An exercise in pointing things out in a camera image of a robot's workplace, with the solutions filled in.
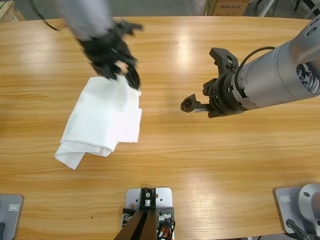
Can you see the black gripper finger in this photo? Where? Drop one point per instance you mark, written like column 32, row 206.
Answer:
column 108, row 73
column 132, row 76
column 190, row 103

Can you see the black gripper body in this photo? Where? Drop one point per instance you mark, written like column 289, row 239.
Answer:
column 107, row 50
column 225, row 97

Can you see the white Unitree t-shirt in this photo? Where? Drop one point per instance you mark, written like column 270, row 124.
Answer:
column 100, row 120

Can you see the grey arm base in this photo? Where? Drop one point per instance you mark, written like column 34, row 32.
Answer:
column 15, row 217
column 282, row 212

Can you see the AUX cardboard box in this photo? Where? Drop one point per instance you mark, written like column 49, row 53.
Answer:
column 230, row 8

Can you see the wooden crate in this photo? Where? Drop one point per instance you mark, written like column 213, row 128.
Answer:
column 10, row 11

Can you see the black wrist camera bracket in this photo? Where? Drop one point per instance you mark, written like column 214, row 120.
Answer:
column 217, row 53
column 132, row 26

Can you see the white mount plate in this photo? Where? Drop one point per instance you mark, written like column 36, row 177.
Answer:
column 165, row 197

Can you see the white metal frame leg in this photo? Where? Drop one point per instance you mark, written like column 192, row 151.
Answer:
column 265, row 8
column 311, row 10

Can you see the black corner bracket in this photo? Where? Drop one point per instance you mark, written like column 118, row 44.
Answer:
column 166, row 215
column 126, row 217

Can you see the dark camera post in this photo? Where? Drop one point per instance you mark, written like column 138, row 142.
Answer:
column 150, row 225

